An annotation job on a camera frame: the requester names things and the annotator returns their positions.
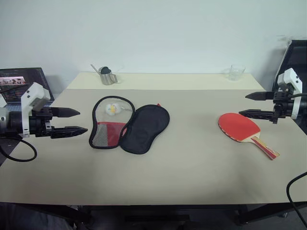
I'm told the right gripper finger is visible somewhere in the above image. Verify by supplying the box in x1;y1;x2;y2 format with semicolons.
238;109;276;120
245;91;275;102

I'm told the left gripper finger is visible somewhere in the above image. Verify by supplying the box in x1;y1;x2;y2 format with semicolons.
51;107;81;118
50;126;89;140

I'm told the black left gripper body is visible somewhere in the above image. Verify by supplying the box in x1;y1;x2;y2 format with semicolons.
28;107;55;138

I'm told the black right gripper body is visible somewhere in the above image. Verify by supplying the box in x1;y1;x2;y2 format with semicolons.
272;90;295;124

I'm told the red table tennis paddle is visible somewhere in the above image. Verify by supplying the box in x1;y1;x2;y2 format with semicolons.
217;112;281;161

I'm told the white plush keychain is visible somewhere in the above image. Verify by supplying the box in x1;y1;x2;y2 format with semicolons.
105;102;132;116

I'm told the black red paddle case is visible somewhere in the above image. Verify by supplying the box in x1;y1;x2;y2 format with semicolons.
88;95;171;155

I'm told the clear glass cup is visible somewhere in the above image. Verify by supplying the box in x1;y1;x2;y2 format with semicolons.
224;64;246;82

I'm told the open laptop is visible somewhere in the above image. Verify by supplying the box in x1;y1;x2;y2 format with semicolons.
0;67;55;114

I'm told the black chair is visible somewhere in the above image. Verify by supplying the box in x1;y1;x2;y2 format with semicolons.
272;39;307;135

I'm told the small metal watering can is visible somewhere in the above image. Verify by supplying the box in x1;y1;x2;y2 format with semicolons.
99;71;119;86

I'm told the black left wrist cable loop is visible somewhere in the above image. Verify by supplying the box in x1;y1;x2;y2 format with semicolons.
0;134;38;163

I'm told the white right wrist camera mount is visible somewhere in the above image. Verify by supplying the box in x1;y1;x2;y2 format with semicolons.
277;68;303;119

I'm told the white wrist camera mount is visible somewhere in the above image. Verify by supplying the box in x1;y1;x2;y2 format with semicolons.
277;68;303;119
21;82;51;138

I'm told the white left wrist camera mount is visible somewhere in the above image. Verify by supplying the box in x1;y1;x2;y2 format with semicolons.
21;82;51;138

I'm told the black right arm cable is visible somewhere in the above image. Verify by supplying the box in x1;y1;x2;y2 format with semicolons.
286;93;307;224

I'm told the black table frame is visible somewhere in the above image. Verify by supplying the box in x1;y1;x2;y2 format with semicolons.
0;202;307;227

